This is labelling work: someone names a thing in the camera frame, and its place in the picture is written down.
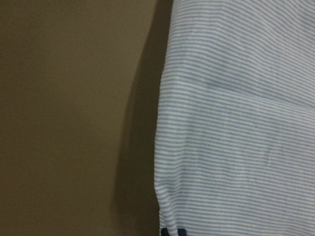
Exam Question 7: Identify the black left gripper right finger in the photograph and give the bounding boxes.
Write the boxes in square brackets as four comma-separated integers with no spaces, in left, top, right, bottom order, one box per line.
[177,228,187,236]

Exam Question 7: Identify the blue striped button shirt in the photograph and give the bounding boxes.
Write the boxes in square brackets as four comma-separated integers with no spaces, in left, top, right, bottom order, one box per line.
[155,0,315,236]

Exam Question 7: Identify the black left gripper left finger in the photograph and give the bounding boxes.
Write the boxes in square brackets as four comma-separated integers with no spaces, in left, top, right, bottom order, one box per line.
[161,228,170,236]

